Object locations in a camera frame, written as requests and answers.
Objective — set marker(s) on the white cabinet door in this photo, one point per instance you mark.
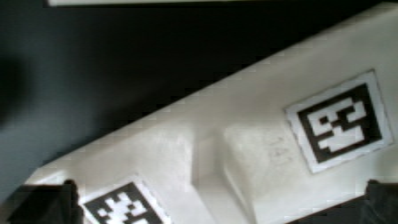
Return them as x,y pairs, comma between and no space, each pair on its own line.
262,149

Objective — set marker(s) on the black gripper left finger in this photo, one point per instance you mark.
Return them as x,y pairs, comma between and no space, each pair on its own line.
44,204

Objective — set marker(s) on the white cabinet body box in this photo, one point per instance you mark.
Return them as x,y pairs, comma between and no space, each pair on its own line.
63,3

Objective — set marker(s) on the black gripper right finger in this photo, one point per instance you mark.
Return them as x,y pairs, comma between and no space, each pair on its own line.
369,210

